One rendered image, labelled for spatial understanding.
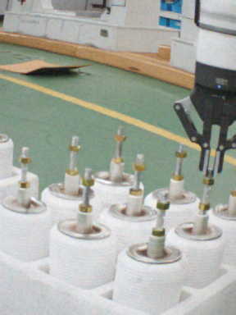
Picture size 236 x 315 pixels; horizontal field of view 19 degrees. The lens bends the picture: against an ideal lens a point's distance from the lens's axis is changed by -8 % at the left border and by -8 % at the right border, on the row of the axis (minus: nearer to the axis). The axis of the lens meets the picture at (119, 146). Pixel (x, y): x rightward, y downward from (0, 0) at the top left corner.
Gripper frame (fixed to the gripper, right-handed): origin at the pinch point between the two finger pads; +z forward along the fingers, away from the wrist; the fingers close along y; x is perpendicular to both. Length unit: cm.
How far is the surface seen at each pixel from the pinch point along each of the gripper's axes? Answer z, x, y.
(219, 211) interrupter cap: 10.4, 9.9, 2.6
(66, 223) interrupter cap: 10.4, -4.9, -18.5
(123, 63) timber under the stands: 33, 321, -63
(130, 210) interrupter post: 9.9, 4.0, -11.0
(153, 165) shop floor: 36, 124, -20
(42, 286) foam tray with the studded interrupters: 19.0, -11.9, -20.3
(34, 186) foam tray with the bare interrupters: 20, 37, -35
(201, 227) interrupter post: 9.5, -1.1, 0.3
